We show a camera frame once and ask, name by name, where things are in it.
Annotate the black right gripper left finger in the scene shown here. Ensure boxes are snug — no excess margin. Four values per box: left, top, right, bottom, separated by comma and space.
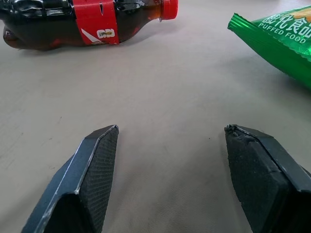
20, 124, 120, 233

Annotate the cola bottle with red label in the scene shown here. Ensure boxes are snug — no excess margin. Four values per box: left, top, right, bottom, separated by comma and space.
0, 0, 180, 51

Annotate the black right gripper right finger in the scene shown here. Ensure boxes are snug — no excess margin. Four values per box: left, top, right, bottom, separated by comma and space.
224, 124, 311, 233

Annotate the green puffed food bag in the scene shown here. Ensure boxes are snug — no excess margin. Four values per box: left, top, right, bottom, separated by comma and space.
227, 4, 311, 91

